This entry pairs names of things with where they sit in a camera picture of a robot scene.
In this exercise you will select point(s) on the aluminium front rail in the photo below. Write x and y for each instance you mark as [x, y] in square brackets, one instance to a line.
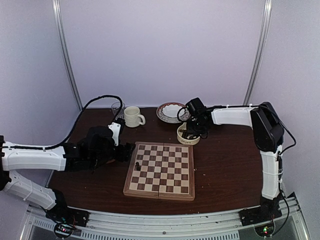
[224, 225]

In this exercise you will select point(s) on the aluminium frame post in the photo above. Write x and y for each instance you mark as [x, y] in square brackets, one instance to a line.
[264, 30]
[65, 53]

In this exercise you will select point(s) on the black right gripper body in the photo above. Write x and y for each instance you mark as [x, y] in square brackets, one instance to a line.
[196, 128]

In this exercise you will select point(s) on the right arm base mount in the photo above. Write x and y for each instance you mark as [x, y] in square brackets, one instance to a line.
[252, 216]

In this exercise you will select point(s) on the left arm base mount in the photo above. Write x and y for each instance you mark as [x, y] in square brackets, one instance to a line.
[70, 216]

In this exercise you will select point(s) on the cream cat-ear bowl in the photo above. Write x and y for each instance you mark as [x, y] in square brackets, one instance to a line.
[181, 130]

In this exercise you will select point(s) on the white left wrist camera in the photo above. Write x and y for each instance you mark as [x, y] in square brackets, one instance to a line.
[117, 127]

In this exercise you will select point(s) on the wooden chess board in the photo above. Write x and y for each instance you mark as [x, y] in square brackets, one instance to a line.
[167, 172]

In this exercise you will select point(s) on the white scalloped bowl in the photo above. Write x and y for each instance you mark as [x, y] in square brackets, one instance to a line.
[173, 110]

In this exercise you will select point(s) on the right aluminium frame post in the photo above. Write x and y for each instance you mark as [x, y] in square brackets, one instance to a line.
[264, 30]

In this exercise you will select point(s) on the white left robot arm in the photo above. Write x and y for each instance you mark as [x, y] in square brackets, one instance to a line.
[15, 157]

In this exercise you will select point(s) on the left aluminium frame post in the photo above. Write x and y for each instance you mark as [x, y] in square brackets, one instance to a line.
[65, 53]

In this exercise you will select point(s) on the cream ribbed mug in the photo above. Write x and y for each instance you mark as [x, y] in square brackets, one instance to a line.
[133, 117]

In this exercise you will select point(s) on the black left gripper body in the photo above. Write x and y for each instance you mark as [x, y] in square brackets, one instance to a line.
[102, 157]

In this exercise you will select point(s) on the dark chess piece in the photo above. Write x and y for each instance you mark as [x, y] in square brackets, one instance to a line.
[137, 166]

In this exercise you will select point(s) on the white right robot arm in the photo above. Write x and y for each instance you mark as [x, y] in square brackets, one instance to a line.
[268, 134]

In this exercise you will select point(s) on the clear drinking glass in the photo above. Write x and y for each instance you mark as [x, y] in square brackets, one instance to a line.
[118, 110]

